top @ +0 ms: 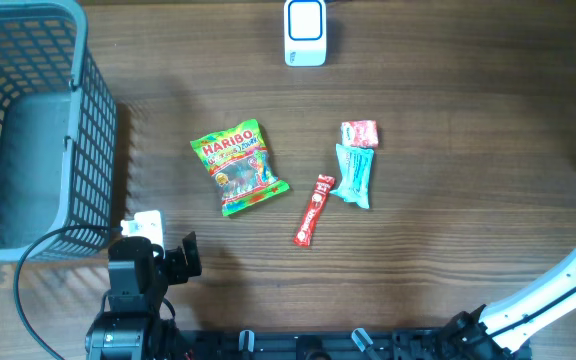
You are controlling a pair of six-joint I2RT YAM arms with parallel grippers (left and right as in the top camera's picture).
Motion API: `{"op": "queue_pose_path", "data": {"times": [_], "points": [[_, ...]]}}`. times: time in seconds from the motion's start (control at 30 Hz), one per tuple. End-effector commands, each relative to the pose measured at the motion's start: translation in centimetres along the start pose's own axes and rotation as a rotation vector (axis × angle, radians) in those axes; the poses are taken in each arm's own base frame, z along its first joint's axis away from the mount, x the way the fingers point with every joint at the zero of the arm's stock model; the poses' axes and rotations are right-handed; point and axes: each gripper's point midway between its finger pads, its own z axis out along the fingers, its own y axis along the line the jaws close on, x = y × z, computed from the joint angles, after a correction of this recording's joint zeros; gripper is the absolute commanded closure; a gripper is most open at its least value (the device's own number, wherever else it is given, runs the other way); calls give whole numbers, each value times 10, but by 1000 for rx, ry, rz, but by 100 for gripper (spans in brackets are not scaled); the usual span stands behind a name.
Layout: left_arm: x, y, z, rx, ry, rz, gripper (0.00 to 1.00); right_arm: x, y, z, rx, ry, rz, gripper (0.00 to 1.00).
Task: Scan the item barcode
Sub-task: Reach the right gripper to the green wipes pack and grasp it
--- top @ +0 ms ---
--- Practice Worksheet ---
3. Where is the red white candy packet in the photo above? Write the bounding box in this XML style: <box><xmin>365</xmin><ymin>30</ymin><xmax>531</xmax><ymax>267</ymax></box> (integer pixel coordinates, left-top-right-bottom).
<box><xmin>340</xmin><ymin>120</ymin><xmax>379</xmax><ymax>148</ymax></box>

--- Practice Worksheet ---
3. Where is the white barcode scanner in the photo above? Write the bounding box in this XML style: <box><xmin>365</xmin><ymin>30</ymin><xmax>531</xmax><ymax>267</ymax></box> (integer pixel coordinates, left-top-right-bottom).
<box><xmin>283</xmin><ymin>0</ymin><xmax>327</xmax><ymax>67</ymax></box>

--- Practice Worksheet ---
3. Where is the grey plastic shopping basket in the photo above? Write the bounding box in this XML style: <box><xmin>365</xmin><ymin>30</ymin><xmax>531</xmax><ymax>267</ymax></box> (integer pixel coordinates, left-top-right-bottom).
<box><xmin>0</xmin><ymin>0</ymin><xmax>118</xmax><ymax>262</ymax></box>

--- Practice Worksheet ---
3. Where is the teal tissue packet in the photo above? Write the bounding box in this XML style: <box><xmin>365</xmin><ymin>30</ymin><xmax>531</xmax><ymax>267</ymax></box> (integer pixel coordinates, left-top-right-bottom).
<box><xmin>331</xmin><ymin>144</ymin><xmax>374</xmax><ymax>209</ymax></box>

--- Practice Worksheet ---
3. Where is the red stick sachet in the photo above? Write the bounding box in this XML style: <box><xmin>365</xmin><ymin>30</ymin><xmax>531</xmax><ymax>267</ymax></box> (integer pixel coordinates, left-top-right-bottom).
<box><xmin>293</xmin><ymin>174</ymin><xmax>336</xmax><ymax>247</ymax></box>

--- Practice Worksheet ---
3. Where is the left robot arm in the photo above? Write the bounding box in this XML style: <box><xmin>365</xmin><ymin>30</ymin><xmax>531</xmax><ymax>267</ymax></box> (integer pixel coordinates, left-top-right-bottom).
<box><xmin>85</xmin><ymin>232</ymin><xmax>202</xmax><ymax>360</ymax></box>

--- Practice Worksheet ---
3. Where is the green Haribo candy bag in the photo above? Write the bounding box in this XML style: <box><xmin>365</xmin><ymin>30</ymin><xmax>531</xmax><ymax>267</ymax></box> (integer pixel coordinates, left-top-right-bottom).
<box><xmin>190</xmin><ymin>119</ymin><xmax>290</xmax><ymax>217</ymax></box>

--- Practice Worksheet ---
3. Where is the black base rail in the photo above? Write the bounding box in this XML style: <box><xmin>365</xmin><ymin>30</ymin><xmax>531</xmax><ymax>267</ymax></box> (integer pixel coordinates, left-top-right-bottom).
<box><xmin>167</xmin><ymin>327</ymin><xmax>532</xmax><ymax>360</ymax></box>

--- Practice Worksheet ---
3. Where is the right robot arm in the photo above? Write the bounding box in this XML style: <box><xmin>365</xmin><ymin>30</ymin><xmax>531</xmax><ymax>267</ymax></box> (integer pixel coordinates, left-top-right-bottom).
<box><xmin>434</xmin><ymin>247</ymin><xmax>576</xmax><ymax>360</ymax></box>

